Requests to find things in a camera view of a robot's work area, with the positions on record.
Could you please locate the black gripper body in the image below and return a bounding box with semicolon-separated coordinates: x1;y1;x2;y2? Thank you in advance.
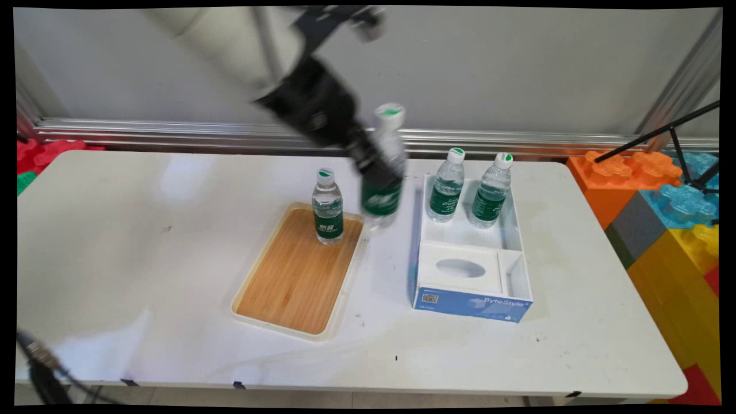
253;55;369;151

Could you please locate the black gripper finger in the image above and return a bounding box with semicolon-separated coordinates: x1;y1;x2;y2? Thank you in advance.
344;128;403;186

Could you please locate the green label water bottle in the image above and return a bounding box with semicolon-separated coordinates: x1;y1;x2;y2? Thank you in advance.
361;103;408;232
312;167;344;246
467;152;514;229
427;147;466;224

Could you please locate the bamboo tray with cream rim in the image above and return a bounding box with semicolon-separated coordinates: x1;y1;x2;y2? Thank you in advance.
231;201;365;342

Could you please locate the blue and white cardboard box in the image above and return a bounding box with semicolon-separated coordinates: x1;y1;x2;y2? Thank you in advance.
412;174;534;324

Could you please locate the orange foam building block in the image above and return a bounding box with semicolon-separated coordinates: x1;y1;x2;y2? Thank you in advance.
566;151;683;229

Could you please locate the grey foam building block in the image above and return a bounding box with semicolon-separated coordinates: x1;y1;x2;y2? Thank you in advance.
605;191;669;269

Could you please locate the black tripod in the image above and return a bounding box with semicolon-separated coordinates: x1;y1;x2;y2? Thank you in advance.
594;101;721;194

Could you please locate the blue foam building block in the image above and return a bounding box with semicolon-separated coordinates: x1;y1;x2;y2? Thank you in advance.
670;152;719;189
639;184;719;231

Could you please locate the red foam building block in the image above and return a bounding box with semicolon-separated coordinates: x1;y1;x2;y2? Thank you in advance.
670;363;721;406

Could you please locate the horizontal aluminium frame rail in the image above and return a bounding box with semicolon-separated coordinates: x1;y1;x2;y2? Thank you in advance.
33;118;719;157

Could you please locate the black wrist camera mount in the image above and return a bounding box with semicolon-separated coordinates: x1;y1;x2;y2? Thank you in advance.
290;6;387;44

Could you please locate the slanted aluminium frame post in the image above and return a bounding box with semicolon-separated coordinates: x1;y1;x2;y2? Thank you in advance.
635;10;723;153

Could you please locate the black cable with connector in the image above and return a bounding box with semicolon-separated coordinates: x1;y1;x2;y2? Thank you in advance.
16;330;121;406

